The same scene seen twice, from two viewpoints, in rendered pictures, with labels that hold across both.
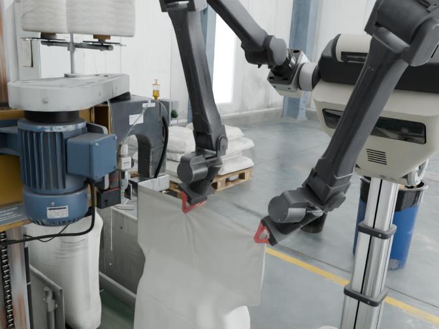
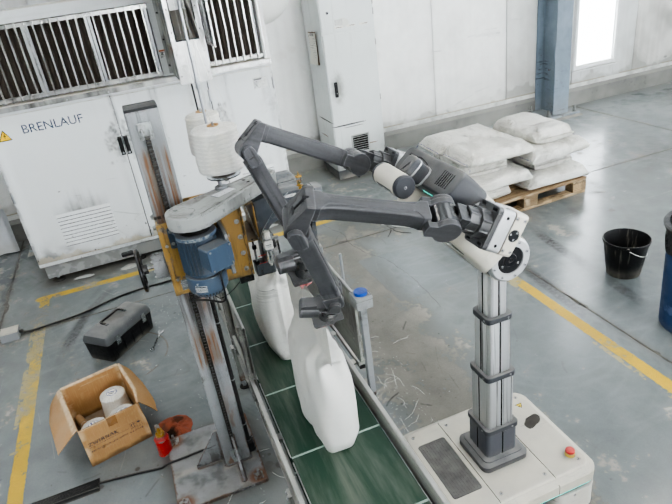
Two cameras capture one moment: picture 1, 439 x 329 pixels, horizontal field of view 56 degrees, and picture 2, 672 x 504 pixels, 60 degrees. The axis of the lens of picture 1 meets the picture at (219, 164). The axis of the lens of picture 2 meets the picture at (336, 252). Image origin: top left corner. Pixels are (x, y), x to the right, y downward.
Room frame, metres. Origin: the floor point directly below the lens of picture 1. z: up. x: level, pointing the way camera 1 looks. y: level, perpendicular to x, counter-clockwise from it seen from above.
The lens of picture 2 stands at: (-0.39, -1.08, 2.16)
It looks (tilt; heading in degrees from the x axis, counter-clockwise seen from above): 27 degrees down; 33
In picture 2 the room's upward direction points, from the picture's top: 8 degrees counter-clockwise
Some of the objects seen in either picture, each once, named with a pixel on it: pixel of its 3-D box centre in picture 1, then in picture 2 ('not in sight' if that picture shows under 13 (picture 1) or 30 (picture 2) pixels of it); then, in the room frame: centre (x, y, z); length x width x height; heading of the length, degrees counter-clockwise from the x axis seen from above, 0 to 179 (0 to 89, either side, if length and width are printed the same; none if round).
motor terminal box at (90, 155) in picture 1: (93, 159); (217, 258); (0.93, 0.30, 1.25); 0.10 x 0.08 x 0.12; 166
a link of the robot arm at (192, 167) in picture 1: (201, 157); (292, 255); (1.05, 0.05, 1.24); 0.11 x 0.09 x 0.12; 142
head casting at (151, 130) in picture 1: (113, 131); (277, 210); (1.42, 0.38, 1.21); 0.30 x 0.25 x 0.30; 51
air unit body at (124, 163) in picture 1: (123, 168); (269, 247); (1.23, 0.30, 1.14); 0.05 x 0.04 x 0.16; 141
